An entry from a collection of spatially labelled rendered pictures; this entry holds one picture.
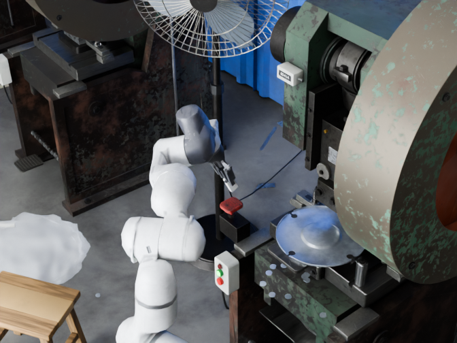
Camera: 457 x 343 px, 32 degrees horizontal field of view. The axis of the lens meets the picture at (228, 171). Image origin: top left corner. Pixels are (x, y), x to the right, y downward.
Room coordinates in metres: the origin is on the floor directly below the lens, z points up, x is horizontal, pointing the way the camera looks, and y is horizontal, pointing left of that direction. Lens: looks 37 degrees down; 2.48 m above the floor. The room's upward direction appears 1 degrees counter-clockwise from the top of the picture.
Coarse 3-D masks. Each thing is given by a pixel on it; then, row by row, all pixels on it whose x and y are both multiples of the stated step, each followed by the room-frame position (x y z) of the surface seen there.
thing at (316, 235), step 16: (304, 208) 2.06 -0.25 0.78; (320, 208) 2.06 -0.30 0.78; (288, 224) 1.98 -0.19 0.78; (304, 224) 1.98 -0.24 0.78; (320, 224) 1.97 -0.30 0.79; (336, 224) 1.98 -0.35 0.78; (288, 240) 1.90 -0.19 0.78; (304, 240) 1.90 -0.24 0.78; (320, 240) 1.89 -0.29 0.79; (336, 240) 1.89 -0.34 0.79; (352, 240) 1.90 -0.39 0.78; (304, 256) 1.83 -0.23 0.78; (320, 256) 1.83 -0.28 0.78; (336, 256) 1.83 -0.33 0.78
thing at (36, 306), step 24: (0, 288) 2.16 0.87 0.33; (24, 288) 2.16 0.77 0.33; (48, 288) 2.16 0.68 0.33; (0, 312) 2.04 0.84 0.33; (24, 312) 2.04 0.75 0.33; (48, 312) 2.04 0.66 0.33; (72, 312) 2.12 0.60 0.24; (0, 336) 2.11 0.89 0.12; (48, 336) 1.93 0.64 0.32; (72, 336) 2.10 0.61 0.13
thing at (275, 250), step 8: (272, 248) 1.87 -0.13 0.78; (280, 248) 1.87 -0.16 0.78; (280, 256) 1.83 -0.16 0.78; (288, 256) 1.83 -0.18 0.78; (288, 264) 1.80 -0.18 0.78; (296, 264) 1.80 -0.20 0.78; (304, 264) 1.80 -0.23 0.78; (296, 272) 1.77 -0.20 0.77; (312, 272) 1.86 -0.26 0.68; (320, 272) 1.86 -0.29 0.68
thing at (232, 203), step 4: (228, 200) 2.14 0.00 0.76; (232, 200) 2.14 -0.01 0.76; (236, 200) 2.14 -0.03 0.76; (220, 204) 2.12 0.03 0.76; (224, 204) 2.12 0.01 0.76; (228, 204) 2.12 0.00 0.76; (232, 204) 2.12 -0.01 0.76; (236, 204) 2.11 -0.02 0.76; (240, 204) 2.11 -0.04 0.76; (224, 208) 2.10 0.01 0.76; (228, 208) 2.09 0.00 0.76; (232, 208) 2.09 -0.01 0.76; (236, 208) 2.10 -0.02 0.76; (240, 208) 2.11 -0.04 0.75; (228, 212) 2.08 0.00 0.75; (232, 212) 2.08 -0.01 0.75
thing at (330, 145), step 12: (324, 120) 2.00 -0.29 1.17; (336, 120) 2.00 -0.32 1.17; (324, 132) 1.99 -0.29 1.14; (336, 132) 1.96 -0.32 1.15; (324, 144) 1.99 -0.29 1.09; (336, 144) 1.96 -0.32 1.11; (324, 156) 1.99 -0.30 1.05; (336, 156) 1.95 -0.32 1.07; (324, 168) 1.97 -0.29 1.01; (324, 180) 1.96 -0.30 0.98; (324, 192) 1.94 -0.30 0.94; (324, 204) 1.94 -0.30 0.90
